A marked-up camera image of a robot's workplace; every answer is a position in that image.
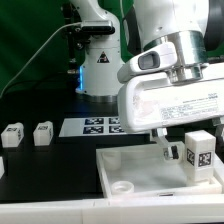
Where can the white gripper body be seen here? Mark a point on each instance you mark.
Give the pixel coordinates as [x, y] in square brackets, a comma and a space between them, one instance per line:
[151, 101]

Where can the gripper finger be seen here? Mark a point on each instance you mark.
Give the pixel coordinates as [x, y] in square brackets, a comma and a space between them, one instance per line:
[218, 123]
[159, 136]

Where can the white square tabletop part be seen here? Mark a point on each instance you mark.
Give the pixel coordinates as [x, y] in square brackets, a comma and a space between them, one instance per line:
[142, 171]

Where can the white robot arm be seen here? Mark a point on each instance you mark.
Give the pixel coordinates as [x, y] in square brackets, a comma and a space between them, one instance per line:
[169, 80]

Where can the white sheet with markers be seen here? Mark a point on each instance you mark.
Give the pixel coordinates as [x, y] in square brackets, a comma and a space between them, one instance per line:
[91, 126]

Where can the green backdrop curtain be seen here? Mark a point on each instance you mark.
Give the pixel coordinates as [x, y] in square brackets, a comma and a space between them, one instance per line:
[27, 26]

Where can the white block left edge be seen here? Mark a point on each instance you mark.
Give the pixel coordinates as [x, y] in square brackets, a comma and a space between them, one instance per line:
[2, 170]

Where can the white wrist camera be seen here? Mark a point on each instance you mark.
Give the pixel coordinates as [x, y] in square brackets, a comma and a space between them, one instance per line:
[158, 58]

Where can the white front rail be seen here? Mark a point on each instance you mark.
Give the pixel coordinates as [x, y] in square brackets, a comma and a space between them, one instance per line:
[156, 210]

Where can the black camera stand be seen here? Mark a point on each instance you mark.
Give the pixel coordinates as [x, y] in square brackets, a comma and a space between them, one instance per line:
[76, 39]

